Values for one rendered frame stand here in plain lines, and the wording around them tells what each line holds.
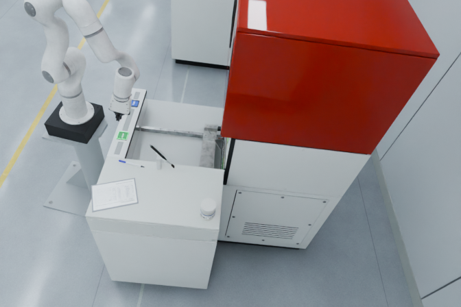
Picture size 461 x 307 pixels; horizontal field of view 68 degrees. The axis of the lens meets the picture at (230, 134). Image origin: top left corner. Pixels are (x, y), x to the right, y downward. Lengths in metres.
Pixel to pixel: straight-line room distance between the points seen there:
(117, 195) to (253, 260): 1.28
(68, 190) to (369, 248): 2.40
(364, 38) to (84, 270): 2.23
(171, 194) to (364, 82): 1.02
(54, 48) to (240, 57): 0.91
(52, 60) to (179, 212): 0.94
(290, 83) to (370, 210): 2.01
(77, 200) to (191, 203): 1.39
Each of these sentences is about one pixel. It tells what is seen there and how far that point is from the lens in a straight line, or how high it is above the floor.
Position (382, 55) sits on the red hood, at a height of 1.78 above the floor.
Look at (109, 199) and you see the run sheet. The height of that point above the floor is 0.97.
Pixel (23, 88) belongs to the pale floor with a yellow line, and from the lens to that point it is 3.96.
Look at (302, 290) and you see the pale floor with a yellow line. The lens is 2.70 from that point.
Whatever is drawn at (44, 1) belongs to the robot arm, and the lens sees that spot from 1.66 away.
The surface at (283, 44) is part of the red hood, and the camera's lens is 1.29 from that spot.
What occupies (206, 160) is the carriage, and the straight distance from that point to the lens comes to 1.98.
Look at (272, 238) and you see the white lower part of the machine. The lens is 2.56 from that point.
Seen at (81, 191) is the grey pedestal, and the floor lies 0.01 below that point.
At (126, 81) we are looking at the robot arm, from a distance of 1.64.
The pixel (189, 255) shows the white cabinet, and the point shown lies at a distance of 1.98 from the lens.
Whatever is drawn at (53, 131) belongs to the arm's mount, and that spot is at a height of 0.87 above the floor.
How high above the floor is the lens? 2.46
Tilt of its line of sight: 48 degrees down
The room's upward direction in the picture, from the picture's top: 10 degrees clockwise
